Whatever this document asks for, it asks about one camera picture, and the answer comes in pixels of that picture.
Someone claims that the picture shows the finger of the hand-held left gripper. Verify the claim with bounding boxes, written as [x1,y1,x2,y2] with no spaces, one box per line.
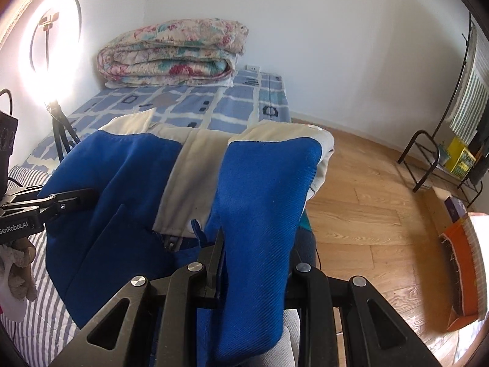
[38,187,97,221]

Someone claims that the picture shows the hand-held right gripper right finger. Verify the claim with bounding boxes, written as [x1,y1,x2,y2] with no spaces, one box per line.
[283,250,440,367]

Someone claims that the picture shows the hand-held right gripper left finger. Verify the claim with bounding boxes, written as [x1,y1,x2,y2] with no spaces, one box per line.
[50,226,230,367]

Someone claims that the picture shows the beige and blue jacket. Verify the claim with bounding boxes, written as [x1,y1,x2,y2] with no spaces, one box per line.
[42,108,337,367]

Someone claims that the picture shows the black metal clothes rack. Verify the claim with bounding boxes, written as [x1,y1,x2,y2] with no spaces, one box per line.
[397,11,489,203]

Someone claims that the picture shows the dark hanging clothes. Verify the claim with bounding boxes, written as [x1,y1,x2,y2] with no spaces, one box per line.
[469,120,489,186]

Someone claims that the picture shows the person's left hand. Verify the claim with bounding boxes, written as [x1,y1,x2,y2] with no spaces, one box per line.
[0,237,38,322]

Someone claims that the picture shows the blue white striped quilt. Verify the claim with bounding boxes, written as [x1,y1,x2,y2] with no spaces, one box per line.
[0,164,83,356]

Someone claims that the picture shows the purple box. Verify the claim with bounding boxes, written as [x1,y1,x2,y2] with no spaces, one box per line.
[443,196,469,223]

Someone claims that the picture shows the folded floral blanket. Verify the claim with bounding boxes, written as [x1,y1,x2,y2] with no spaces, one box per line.
[96,18,250,89]

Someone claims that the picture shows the yellow box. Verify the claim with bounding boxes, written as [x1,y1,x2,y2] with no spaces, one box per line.
[445,135,478,178]

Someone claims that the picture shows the green striped cloth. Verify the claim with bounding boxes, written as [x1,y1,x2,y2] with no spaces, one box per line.
[451,23,489,142]

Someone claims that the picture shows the black ring light tripod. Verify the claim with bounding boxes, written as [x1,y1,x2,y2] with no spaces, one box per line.
[45,99,83,163]

